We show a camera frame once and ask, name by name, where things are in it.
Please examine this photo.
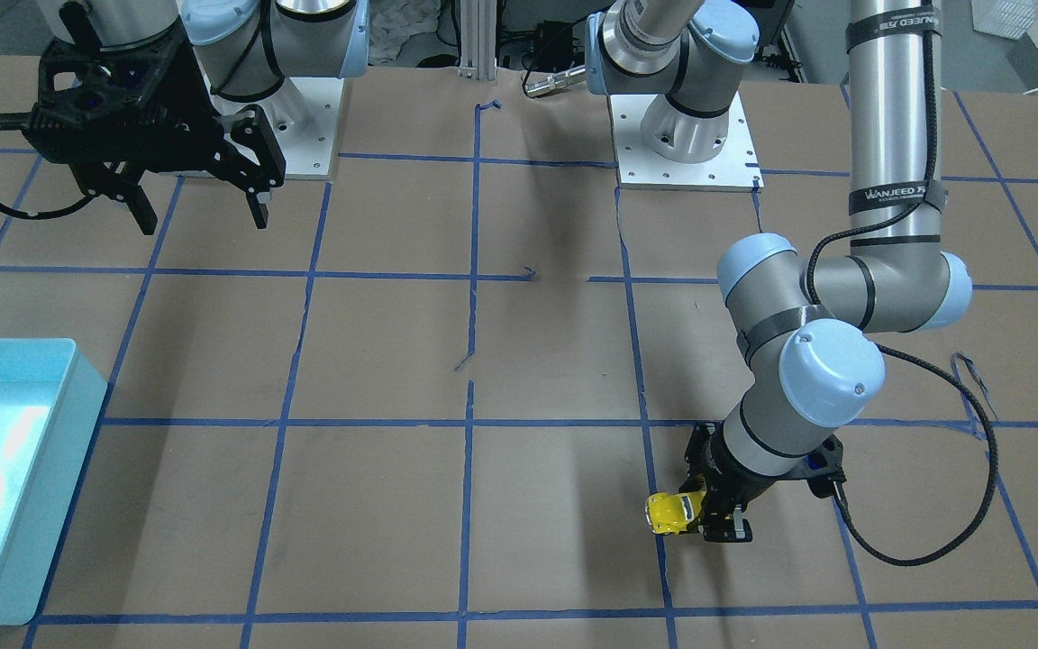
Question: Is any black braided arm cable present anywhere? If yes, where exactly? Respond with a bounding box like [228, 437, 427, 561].
[805, 27, 998, 568]

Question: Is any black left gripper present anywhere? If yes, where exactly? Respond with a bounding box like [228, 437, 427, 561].
[678, 422, 845, 544]

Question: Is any light blue plastic bin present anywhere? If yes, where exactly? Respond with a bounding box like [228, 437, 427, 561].
[0, 339, 107, 626]

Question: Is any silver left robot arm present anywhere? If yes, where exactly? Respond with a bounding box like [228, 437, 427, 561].
[585, 1, 972, 543]

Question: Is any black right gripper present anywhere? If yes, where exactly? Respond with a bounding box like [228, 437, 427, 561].
[22, 20, 286, 235]

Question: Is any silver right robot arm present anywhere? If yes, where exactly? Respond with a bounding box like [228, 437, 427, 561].
[21, 1, 758, 234]

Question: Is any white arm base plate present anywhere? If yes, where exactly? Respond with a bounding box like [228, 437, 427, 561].
[608, 94, 765, 192]
[177, 77, 345, 181]

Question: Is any yellow beetle toy car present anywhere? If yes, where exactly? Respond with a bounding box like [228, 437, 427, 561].
[645, 492, 686, 535]

